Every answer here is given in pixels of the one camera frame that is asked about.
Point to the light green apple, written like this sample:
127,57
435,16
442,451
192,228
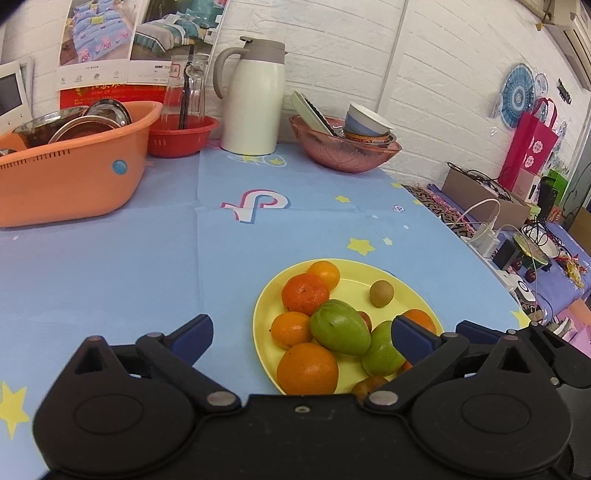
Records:
382,358

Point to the white appliance with screen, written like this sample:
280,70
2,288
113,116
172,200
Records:
16,84

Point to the dark green mango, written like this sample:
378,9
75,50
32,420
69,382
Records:
339,328

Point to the bedding poster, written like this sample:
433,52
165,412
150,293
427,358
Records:
125,48

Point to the white thermos jug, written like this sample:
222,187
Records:
250,81

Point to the cardboard box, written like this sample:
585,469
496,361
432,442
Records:
465,192

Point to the pink glass bowl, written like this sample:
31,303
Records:
339,153

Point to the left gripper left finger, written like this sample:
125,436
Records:
171,357

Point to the red plastic basket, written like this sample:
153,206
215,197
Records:
165,142

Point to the blue patterned tablecloth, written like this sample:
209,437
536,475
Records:
204,235

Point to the orange plastic basket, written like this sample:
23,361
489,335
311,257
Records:
77,178

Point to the large orange front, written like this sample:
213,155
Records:
308,369

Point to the reddish orange tangerine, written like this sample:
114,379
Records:
304,293

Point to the yellow plastic plate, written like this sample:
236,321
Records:
354,289

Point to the white blue ceramic bowl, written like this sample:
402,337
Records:
366,126

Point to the green white plate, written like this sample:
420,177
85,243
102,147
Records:
310,114

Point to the yellow orange citrus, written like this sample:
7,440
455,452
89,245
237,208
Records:
327,272

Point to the small tangerine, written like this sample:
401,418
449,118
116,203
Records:
290,328

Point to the red apple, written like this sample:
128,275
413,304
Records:
367,386
366,319

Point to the glass carafe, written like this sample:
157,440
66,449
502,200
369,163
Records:
184,100

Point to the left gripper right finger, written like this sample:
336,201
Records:
433,359

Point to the large orange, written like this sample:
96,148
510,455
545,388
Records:
308,369
421,318

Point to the pink shopping bag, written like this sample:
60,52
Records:
532,144

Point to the blue paper fan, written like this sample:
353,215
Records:
516,97

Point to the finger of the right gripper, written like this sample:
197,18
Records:
478,334

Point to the brown longan front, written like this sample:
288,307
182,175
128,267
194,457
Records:
381,293

